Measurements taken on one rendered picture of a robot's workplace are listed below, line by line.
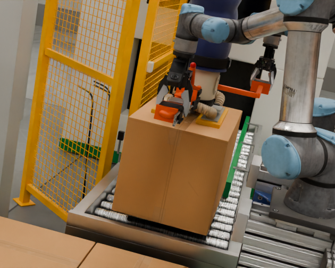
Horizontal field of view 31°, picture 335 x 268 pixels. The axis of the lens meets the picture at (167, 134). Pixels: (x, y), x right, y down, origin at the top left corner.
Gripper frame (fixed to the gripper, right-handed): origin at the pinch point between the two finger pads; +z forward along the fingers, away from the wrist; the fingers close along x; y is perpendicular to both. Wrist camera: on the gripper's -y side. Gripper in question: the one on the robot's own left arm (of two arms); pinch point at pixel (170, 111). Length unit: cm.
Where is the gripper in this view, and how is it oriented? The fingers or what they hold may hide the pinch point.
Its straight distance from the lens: 200.7
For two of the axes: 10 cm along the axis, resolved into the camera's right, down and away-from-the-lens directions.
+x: -9.6, -2.3, 1.5
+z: -1.9, 9.5, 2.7
